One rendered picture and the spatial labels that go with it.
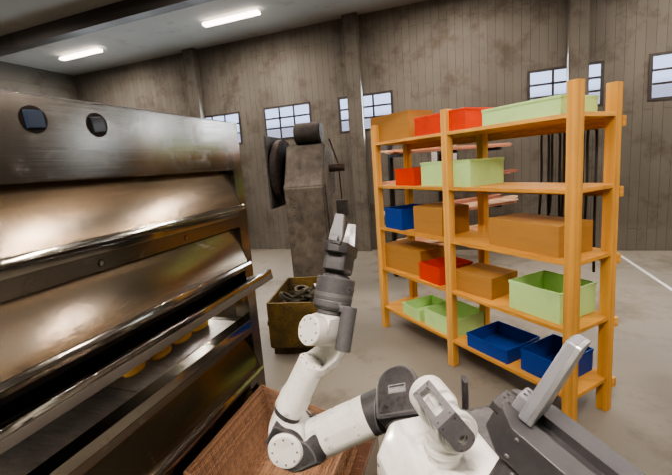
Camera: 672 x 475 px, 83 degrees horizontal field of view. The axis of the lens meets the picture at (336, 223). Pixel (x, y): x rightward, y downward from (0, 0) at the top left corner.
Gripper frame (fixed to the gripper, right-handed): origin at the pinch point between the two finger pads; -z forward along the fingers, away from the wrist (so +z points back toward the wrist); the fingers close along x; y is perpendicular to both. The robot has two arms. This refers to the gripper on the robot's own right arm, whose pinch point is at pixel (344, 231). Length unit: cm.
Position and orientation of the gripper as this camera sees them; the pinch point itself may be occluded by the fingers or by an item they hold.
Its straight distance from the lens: 89.4
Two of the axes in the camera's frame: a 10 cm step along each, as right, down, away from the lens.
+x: -2.9, -2.2, -9.3
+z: -1.7, 9.7, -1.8
